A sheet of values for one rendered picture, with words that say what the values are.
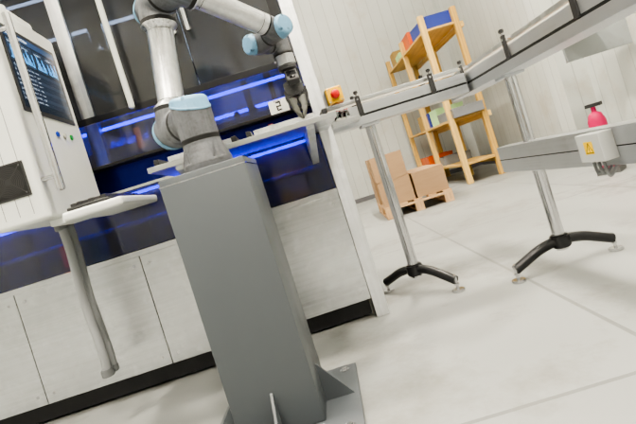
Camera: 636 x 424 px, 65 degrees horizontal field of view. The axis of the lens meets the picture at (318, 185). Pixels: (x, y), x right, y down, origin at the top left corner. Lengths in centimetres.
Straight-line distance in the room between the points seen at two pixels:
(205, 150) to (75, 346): 127
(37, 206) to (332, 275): 118
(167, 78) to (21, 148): 52
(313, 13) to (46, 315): 813
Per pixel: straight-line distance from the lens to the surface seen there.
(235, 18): 175
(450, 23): 701
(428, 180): 554
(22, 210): 184
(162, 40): 172
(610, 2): 159
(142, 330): 235
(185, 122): 150
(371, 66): 956
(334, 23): 973
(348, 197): 219
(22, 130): 186
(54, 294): 245
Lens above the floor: 66
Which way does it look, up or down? 1 degrees down
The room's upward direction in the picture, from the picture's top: 17 degrees counter-clockwise
